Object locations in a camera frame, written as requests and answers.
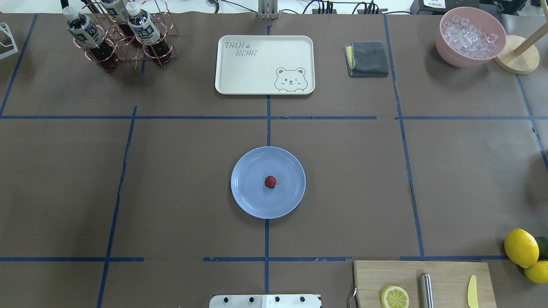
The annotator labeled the red strawberry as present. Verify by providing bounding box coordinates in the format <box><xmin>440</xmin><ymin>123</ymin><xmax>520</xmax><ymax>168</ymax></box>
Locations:
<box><xmin>264</xmin><ymin>175</ymin><xmax>277</xmax><ymax>189</ymax></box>

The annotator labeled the blue round plate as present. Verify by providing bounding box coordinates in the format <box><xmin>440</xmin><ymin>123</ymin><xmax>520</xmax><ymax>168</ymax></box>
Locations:
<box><xmin>230</xmin><ymin>146</ymin><xmax>307</xmax><ymax>219</ymax></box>

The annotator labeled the cream bear tray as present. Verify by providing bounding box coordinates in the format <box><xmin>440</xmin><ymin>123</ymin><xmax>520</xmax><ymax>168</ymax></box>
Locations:
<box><xmin>214</xmin><ymin>35</ymin><xmax>316</xmax><ymax>95</ymax></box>

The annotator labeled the grey folded cloth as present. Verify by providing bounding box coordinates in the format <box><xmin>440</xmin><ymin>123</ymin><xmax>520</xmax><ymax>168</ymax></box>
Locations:
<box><xmin>344</xmin><ymin>41</ymin><xmax>389</xmax><ymax>78</ymax></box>

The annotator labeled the dark tea bottle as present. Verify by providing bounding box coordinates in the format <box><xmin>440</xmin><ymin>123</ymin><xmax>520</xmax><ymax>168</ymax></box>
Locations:
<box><xmin>125</xmin><ymin>1</ymin><xmax>172</xmax><ymax>67</ymax></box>
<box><xmin>62</xmin><ymin>6</ymin><xmax>118</xmax><ymax>72</ymax></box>
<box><xmin>100</xmin><ymin>0</ymin><xmax>135</xmax><ymax>37</ymax></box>

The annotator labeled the wooden cutting board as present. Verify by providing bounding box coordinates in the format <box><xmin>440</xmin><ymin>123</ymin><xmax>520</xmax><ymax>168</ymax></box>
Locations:
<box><xmin>354</xmin><ymin>261</ymin><xmax>497</xmax><ymax>308</ymax></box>

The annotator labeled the halved lemon slice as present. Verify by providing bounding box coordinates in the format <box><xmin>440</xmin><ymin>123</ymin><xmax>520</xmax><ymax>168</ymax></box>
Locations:
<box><xmin>379</xmin><ymin>285</ymin><xmax>410</xmax><ymax>308</ymax></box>

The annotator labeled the pink bowl of ice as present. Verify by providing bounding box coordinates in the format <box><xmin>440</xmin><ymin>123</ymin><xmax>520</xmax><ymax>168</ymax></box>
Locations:
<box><xmin>436</xmin><ymin>6</ymin><xmax>506</xmax><ymax>68</ymax></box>

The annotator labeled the yellow plastic knife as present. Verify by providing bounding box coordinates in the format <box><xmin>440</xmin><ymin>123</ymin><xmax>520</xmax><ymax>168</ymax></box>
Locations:
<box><xmin>467</xmin><ymin>275</ymin><xmax>478</xmax><ymax>308</ymax></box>

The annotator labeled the yellow lemon upper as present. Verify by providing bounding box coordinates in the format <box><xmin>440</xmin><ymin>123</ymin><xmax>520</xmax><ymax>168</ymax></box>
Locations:
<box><xmin>504</xmin><ymin>228</ymin><xmax>539</xmax><ymax>269</ymax></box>

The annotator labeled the yellow lemon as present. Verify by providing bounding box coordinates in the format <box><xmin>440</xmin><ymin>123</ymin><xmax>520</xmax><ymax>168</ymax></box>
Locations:
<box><xmin>523</xmin><ymin>261</ymin><xmax>548</xmax><ymax>284</ymax></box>
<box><xmin>504</xmin><ymin>228</ymin><xmax>539</xmax><ymax>269</ymax></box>

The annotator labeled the wooden cup stand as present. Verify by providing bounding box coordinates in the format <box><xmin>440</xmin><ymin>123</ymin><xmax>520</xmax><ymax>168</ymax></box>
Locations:
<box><xmin>494</xmin><ymin>23</ymin><xmax>548</xmax><ymax>75</ymax></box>

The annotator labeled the green lime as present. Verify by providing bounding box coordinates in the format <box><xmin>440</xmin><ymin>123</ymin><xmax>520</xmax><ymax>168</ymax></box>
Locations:
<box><xmin>534</xmin><ymin>236</ymin><xmax>548</xmax><ymax>261</ymax></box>

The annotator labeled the yellow lemon lower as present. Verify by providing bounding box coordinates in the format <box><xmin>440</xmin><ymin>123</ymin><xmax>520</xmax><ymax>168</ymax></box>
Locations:
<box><xmin>523</xmin><ymin>261</ymin><xmax>548</xmax><ymax>284</ymax></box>

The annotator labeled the white cup rack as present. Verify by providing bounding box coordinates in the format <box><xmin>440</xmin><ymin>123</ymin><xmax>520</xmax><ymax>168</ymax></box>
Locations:
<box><xmin>0</xmin><ymin>23</ymin><xmax>19</xmax><ymax>59</ymax></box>

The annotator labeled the aluminium frame post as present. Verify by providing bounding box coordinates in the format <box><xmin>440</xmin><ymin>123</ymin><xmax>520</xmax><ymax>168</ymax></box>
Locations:
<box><xmin>258</xmin><ymin>0</ymin><xmax>279</xmax><ymax>20</ymax></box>

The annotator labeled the white pillar mount base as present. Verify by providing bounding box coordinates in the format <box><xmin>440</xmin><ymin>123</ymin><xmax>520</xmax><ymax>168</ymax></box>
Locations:
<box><xmin>209</xmin><ymin>294</ymin><xmax>322</xmax><ymax>308</ymax></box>

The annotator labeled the metal handled knife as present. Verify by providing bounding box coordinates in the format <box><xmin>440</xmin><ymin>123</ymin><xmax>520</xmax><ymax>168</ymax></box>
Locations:
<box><xmin>419</xmin><ymin>272</ymin><xmax>434</xmax><ymax>308</ymax></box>

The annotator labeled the copper wire bottle rack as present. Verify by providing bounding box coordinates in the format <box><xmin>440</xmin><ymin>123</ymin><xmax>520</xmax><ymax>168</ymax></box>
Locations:
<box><xmin>61</xmin><ymin>0</ymin><xmax>179</xmax><ymax>68</ymax></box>

